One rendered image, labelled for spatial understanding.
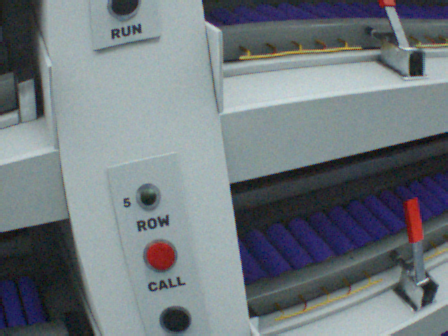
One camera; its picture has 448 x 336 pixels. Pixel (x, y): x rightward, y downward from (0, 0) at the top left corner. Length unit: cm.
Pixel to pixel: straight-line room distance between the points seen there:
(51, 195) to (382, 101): 22
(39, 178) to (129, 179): 6
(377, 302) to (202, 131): 22
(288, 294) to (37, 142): 23
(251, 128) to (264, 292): 14
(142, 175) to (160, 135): 2
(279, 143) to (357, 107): 6
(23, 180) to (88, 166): 4
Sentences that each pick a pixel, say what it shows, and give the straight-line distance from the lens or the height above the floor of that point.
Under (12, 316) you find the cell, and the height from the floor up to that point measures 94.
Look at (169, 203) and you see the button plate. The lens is 36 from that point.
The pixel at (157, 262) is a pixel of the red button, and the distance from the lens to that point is 36.
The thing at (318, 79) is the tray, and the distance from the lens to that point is 42.
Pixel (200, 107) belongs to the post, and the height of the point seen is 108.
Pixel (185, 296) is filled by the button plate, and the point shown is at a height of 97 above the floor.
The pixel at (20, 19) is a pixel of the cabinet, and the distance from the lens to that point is 55.
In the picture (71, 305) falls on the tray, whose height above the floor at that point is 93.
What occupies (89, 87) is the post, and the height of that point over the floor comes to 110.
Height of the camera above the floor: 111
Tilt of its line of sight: 11 degrees down
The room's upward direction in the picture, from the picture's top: 9 degrees counter-clockwise
